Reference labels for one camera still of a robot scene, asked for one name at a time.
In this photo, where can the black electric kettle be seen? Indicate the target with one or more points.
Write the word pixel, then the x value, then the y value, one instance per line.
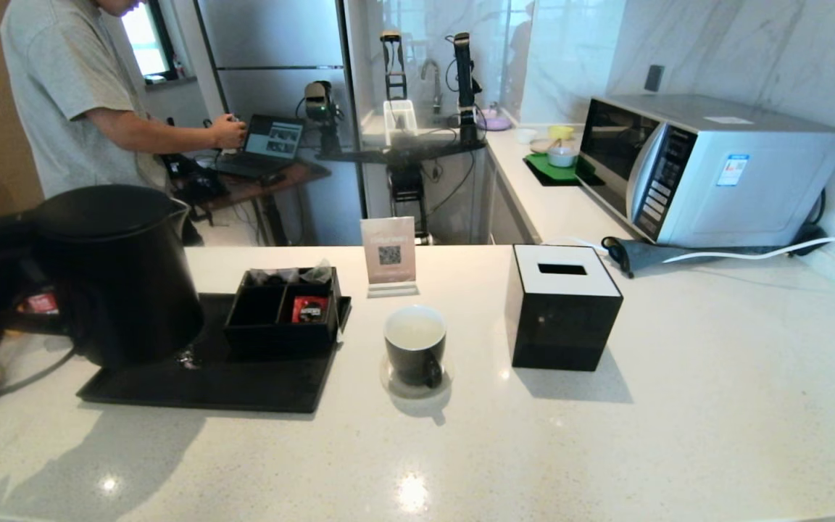
pixel 127 290

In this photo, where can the black desk mounted device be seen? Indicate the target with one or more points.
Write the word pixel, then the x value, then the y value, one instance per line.
pixel 196 185

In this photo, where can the person in grey t-shirt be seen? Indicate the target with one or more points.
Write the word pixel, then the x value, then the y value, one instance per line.
pixel 62 72

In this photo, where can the black serving tray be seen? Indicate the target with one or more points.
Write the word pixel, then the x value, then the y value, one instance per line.
pixel 258 384

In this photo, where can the black compartment organizer box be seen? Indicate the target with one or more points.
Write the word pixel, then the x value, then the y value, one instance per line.
pixel 280 337

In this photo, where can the black laptop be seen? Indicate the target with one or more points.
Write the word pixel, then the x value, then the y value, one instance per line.
pixel 276 138

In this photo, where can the brown wooden desk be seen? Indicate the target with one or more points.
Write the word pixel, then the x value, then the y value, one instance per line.
pixel 294 176

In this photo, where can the red coffee sachet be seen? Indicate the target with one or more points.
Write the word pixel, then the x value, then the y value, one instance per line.
pixel 309 308

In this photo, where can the black sensor head green light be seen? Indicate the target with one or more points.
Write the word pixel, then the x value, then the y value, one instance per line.
pixel 320 101

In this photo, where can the silver refrigerator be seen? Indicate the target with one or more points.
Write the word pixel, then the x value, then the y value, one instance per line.
pixel 272 36

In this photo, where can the QR code acrylic sign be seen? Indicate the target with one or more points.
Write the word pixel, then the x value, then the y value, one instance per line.
pixel 388 250

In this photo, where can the black background robot stand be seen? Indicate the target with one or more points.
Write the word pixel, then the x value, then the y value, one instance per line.
pixel 406 188

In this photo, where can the black mug white inside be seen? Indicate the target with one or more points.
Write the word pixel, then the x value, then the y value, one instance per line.
pixel 410 362

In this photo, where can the white plastic rack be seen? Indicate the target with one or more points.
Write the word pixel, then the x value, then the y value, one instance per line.
pixel 399 123

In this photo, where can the chrome sink faucet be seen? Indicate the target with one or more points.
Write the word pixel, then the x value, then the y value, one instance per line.
pixel 432 69

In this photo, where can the purple plate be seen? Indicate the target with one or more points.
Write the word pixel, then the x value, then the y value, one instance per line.
pixel 494 121

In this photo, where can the small white bowl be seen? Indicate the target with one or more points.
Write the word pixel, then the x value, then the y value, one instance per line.
pixel 525 135

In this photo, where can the tan small dish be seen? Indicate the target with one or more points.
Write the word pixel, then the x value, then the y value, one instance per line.
pixel 541 146

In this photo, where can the green mat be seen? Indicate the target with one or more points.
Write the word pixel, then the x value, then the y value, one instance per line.
pixel 548 171

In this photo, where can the black tissue box white top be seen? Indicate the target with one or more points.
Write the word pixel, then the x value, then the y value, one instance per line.
pixel 562 326

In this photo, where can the white bowl with spoon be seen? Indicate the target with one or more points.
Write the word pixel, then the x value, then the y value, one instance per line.
pixel 561 156

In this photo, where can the yellow bowl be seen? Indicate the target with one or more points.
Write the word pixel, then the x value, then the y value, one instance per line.
pixel 561 133

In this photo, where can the silver microwave oven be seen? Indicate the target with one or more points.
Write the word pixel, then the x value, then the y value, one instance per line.
pixel 751 181

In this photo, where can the window with dark frame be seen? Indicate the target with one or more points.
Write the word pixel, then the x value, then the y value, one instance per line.
pixel 146 36

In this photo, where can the dark wall socket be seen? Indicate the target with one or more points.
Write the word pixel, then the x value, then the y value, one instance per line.
pixel 653 78

